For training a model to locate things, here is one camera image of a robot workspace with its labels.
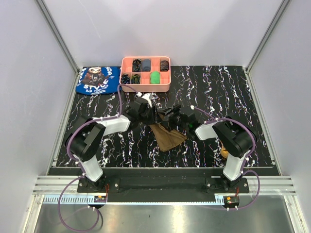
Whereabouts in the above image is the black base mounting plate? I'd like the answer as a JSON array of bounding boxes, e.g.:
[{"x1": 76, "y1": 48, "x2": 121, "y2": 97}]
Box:
[{"x1": 77, "y1": 168, "x2": 250, "y2": 203}]

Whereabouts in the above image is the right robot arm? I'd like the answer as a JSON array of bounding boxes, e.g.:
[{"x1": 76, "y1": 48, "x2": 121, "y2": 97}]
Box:
[{"x1": 156, "y1": 105, "x2": 259, "y2": 193}]

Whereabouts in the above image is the gold spoon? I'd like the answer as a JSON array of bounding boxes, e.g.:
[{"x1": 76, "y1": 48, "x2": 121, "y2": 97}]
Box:
[{"x1": 221, "y1": 148, "x2": 229, "y2": 159}]

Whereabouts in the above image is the right aluminium frame post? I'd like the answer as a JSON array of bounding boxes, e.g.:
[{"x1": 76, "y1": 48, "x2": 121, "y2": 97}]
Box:
[{"x1": 245, "y1": 0, "x2": 291, "y2": 72}]

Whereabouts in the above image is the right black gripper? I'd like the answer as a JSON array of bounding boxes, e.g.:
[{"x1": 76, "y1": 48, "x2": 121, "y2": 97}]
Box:
[{"x1": 157, "y1": 104, "x2": 189, "y2": 132}]

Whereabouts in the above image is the black yellow rolled sock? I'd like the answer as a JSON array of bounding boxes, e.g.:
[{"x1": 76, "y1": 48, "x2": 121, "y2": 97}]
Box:
[{"x1": 132, "y1": 58, "x2": 142, "y2": 72}]

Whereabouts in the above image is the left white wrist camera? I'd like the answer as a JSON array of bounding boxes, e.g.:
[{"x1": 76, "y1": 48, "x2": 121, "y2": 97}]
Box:
[{"x1": 136, "y1": 92, "x2": 153, "y2": 107}]

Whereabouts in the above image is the brown cloth napkin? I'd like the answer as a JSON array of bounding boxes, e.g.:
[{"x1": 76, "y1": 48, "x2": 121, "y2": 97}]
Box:
[{"x1": 149, "y1": 124, "x2": 187, "y2": 152}]

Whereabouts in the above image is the green rolled sock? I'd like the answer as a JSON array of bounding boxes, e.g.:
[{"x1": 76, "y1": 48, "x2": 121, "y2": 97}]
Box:
[{"x1": 150, "y1": 71, "x2": 161, "y2": 84}]

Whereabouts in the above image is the pink compartment tray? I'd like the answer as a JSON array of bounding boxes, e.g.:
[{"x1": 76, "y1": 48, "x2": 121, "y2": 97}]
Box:
[{"x1": 119, "y1": 56, "x2": 172, "y2": 92}]

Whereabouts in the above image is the grey rolled sock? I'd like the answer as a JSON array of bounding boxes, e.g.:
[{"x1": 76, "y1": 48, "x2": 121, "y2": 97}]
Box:
[{"x1": 141, "y1": 59, "x2": 151, "y2": 72}]

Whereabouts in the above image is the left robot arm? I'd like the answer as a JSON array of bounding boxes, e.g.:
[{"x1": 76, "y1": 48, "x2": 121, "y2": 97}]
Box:
[{"x1": 65, "y1": 93, "x2": 160, "y2": 192}]

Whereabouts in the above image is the dark patterned rolled sock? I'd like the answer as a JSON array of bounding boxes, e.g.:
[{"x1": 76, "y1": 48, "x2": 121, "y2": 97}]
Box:
[{"x1": 160, "y1": 60, "x2": 170, "y2": 72}]

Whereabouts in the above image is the black blue rolled sock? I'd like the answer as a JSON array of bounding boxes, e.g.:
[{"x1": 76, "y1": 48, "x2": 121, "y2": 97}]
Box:
[{"x1": 121, "y1": 73, "x2": 131, "y2": 84}]

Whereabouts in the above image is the left aluminium frame post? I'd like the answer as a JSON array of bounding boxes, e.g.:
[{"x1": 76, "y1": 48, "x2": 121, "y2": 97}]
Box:
[{"x1": 34, "y1": 0, "x2": 80, "y2": 74}]

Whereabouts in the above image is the aluminium frame post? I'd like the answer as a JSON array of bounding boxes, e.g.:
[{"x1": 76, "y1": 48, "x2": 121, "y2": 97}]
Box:
[
  {"x1": 245, "y1": 0, "x2": 291, "y2": 72},
  {"x1": 34, "y1": 0, "x2": 80, "y2": 74}
]

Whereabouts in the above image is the black marble pattern mat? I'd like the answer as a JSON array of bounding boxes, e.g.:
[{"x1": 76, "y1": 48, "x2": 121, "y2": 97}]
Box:
[{"x1": 64, "y1": 66, "x2": 279, "y2": 176}]

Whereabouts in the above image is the blue printed t-shirt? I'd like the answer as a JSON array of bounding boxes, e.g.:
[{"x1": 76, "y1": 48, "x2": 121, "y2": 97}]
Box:
[{"x1": 75, "y1": 67, "x2": 121, "y2": 96}]

